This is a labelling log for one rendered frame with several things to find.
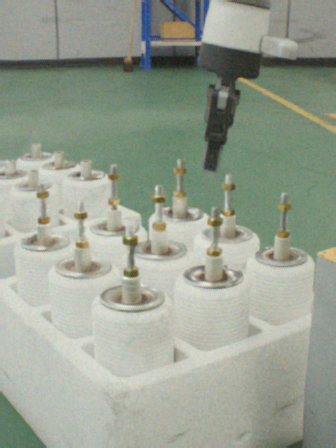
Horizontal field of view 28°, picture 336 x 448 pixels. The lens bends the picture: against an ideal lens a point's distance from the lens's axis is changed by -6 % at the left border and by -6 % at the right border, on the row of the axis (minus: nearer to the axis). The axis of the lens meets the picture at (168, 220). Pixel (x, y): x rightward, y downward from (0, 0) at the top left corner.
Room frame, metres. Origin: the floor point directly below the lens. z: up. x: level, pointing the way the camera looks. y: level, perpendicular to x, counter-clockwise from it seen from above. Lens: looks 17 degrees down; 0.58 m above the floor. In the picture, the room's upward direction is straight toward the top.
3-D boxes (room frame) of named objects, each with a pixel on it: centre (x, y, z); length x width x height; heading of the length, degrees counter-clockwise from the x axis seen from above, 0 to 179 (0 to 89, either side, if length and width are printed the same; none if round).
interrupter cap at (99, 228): (1.01, 0.08, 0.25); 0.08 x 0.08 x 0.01
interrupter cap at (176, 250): (0.92, 0.01, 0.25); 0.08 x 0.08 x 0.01
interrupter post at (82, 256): (0.85, 0.11, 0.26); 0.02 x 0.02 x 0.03
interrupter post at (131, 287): (0.75, 0.04, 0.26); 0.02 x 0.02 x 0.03
